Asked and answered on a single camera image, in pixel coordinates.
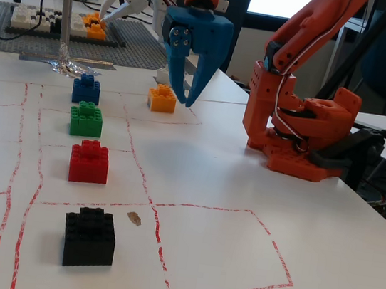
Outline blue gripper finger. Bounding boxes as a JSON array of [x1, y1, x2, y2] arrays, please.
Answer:
[[158, 24, 199, 107], [184, 51, 223, 112]]

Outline white straight gripper finger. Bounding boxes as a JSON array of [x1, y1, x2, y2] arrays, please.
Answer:
[[101, 0, 142, 25]]

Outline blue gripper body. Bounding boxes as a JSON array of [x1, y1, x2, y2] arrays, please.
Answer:
[[157, 2, 237, 73]]

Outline white lego block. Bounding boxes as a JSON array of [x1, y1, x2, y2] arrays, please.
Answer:
[[155, 68, 172, 87]]

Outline orange robot base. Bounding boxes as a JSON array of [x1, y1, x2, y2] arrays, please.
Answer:
[[242, 123, 352, 187]]

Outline yellow lego block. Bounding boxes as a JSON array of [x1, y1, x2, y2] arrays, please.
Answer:
[[145, 82, 179, 115]]

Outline blue lego block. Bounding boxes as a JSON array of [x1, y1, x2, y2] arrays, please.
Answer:
[[71, 72, 103, 107]]

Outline green lego block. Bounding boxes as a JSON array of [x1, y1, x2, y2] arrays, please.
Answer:
[[66, 99, 107, 140]]

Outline red lego block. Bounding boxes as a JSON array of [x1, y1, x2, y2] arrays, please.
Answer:
[[66, 137, 113, 187]]

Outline black lego block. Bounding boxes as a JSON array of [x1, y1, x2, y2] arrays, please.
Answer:
[[58, 202, 121, 273]]

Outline grey lego baseplate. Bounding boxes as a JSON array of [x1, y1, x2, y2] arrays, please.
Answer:
[[0, 0, 177, 76]]

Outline metal pole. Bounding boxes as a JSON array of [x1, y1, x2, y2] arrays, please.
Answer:
[[52, 0, 77, 63]]

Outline crumpled aluminium foil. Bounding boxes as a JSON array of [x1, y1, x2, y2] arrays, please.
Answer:
[[39, 41, 106, 84]]

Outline white black orange lego build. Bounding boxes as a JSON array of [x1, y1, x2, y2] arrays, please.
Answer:
[[5, 0, 131, 50]]

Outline silver duct tape strip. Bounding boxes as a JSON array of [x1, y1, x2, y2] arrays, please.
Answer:
[[17, 49, 115, 73]]

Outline black red white servo cable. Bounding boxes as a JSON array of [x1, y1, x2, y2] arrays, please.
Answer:
[[267, 0, 330, 155]]

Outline black camera tripod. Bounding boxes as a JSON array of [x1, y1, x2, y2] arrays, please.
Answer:
[[297, 0, 386, 233]]

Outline controller board with wires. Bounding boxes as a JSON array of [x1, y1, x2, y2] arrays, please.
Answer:
[[365, 192, 386, 224]]

